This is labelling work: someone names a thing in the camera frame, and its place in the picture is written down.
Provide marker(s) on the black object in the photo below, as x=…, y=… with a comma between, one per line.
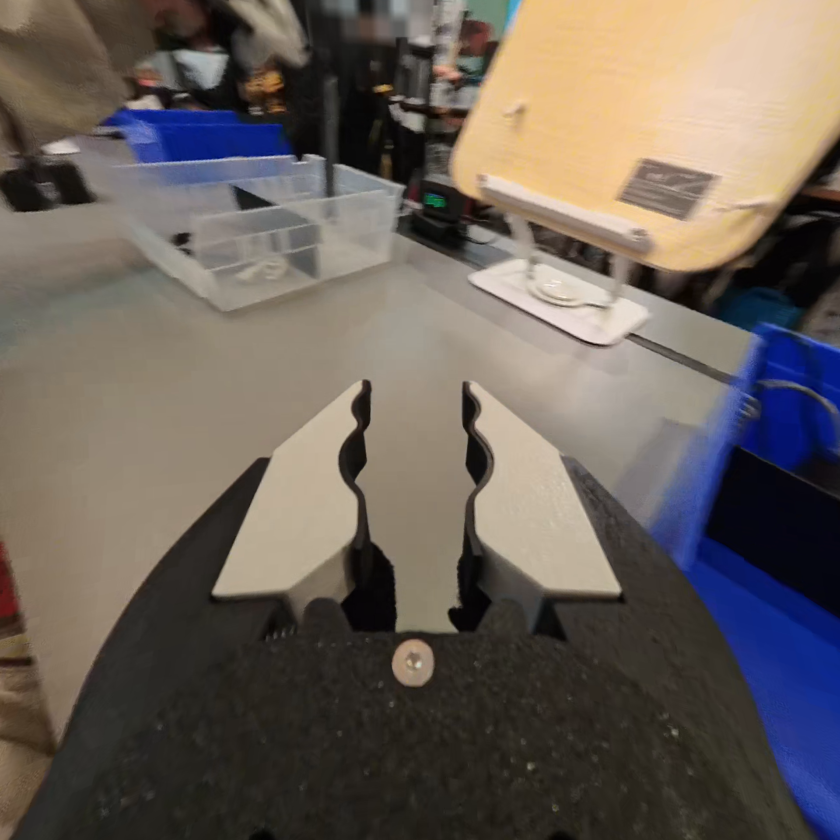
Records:
x=39, y=187

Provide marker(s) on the wooden book stand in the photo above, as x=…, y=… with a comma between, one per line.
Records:
x=623, y=85

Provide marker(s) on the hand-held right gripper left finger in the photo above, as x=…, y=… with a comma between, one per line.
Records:
x=295, y=512

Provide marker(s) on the clear plastic organizer box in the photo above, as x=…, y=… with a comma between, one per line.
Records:
x=354, y=216

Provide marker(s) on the red beige cloth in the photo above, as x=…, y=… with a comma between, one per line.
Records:
x=16, y=689

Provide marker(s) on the black charger with green display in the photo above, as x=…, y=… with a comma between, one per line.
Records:
x=434, y=200

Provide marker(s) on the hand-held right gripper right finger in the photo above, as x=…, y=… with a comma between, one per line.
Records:
x=538, y=518

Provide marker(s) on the blue plastic bin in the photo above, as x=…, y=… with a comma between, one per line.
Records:
x=774, y=630
x=210, y=141

